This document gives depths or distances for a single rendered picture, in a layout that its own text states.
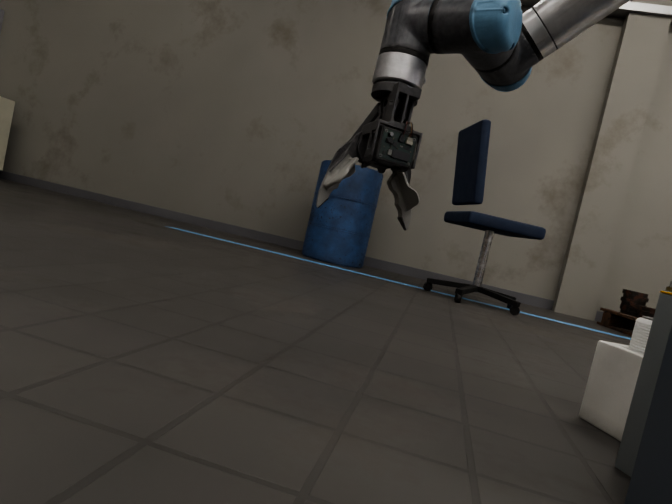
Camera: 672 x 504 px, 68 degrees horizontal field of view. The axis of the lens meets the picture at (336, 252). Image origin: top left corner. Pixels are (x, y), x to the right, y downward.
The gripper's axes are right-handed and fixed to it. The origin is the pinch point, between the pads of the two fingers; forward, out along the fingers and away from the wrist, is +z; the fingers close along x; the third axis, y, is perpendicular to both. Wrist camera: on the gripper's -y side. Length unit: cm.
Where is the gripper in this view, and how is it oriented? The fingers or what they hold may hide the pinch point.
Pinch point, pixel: (360, 220)
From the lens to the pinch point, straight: 77.9
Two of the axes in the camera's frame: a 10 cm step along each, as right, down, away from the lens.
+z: -2.3, 9.7, 0.1
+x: 9.2, 2.1, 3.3
